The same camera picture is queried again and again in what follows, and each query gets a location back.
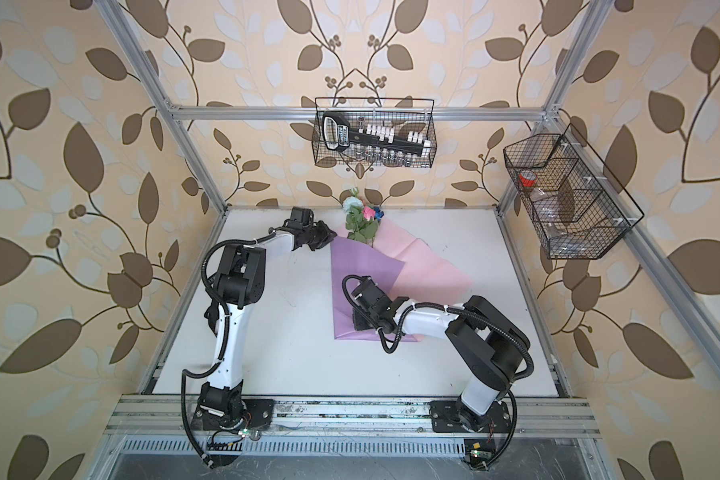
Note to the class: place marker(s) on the back black wire basket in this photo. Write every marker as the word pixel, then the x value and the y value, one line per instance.
pixel 404 114

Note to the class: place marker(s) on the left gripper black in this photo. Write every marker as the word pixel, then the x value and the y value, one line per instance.
pixel 326 235

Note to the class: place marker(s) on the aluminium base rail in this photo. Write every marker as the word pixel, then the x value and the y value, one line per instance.
pixel 324 416

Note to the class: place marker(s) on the small magenta fake flower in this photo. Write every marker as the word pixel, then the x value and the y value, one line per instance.
pixel 369 213

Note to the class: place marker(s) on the right black wire basket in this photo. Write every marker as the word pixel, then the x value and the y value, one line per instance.
pixel 597 209

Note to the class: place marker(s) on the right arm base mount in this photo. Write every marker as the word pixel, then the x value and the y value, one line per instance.
pixel 451 416

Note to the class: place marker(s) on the black socket tool set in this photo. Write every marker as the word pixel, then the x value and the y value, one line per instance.
pixel 338 134

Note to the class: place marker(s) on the pale green fake flower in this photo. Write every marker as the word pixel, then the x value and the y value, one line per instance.
pixel 351 201

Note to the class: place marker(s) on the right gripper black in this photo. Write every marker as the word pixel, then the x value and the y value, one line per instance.
pixel 358 321

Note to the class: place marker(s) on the pink purple wrapping paper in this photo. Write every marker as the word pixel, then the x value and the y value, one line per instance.
pixel 402 261

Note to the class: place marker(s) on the black wire basket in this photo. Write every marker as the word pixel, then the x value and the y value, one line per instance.
pixel 597 209
pixel 404 114

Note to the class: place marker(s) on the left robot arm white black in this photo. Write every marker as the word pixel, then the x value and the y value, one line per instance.
pixel 233 275

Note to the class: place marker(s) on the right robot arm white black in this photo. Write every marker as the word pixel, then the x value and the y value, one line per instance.
pixel 494 349

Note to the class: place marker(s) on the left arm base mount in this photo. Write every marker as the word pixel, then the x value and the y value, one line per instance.
pixel 251 414

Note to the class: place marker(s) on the red capped clear bottle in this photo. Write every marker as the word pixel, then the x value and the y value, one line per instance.
pixel 545 207

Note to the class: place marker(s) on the pink fake rose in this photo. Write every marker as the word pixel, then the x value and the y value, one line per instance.
pixel 362 231

